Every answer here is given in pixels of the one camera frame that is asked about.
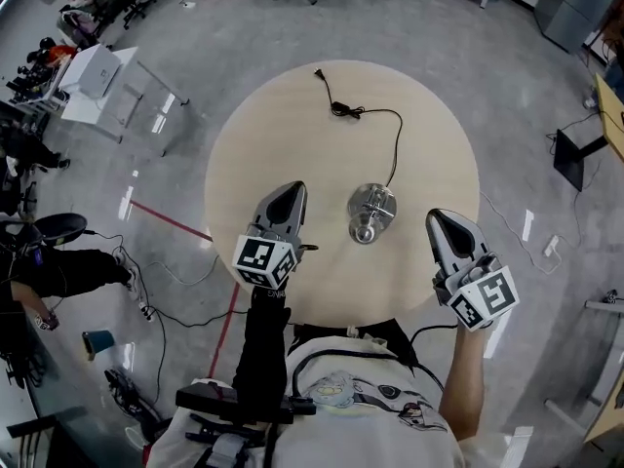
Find white printer box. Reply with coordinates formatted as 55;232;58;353
58;43;123;99

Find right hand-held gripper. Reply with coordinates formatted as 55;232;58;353
424;208;521;332

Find red floor tape line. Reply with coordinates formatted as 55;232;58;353
130;199;241;380

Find silver metal desk lamp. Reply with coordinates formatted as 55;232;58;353
346;182;398;246

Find light wooden table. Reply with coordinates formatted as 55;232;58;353
581;381;624;447

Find black swivel office chair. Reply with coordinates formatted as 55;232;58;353
92;0;158;31

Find person's black trousers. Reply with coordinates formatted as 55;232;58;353
291;318;419;366

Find black power cord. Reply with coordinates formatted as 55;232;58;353
312;66;405;188

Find person's white printed shirt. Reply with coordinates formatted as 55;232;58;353
140;335;482;468

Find white metal-legged table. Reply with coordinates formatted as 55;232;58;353
59;46;191;145

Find white cluttered desk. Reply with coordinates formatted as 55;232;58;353
4;58;69;116

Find black chest-mounted device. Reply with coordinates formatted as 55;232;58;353
175;379;319;427

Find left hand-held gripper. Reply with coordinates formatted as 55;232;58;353
231;180;310;291

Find person's left forearm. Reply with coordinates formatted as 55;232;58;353
232;287;293;410

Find white floor cable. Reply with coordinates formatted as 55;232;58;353
479;189;587;275

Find black floor cable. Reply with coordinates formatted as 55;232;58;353
84;230;251;405

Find grey refrigerator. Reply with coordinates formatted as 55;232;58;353
532;0;624;56

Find black chest cable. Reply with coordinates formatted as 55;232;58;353
291;323;460;400

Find person's right forearm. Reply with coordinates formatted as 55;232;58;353
437;326;487;444

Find black office chair base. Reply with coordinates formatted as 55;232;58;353
103;368;163;422

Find black round pan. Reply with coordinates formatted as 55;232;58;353
35;212;90;245

